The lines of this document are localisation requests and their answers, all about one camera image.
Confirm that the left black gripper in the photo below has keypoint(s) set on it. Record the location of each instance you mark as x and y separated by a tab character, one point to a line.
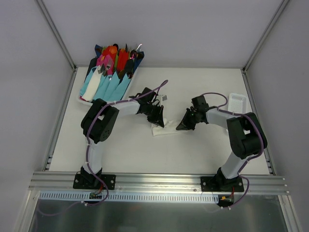
154	112

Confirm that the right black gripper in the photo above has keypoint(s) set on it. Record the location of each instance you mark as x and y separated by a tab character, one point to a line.
190	117

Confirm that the white paper napkin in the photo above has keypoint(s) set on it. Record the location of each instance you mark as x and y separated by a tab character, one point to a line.
168	129

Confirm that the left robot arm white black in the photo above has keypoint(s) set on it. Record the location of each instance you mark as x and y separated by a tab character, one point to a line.
97	126

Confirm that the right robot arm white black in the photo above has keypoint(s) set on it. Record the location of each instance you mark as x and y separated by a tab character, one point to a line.
246	137

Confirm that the white perforated utensil tray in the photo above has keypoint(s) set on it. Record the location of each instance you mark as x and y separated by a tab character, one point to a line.
237	103

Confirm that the white tray of rolled napkins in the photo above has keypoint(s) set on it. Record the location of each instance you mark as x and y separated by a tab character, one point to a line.
118	66

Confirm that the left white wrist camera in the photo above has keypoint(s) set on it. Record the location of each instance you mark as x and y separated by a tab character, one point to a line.
162	98

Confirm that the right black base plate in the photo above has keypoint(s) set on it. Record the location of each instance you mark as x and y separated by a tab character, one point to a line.
214	184

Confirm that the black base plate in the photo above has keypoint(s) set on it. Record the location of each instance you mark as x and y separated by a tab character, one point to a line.
80	182
214	184

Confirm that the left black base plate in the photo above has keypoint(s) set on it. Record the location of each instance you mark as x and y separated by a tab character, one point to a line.
80	182

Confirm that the white slotted cable duct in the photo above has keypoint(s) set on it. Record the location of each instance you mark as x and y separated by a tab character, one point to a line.
129	197

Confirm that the aluminium mounting rail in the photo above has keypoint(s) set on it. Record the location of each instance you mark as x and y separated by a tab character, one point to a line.
159	183

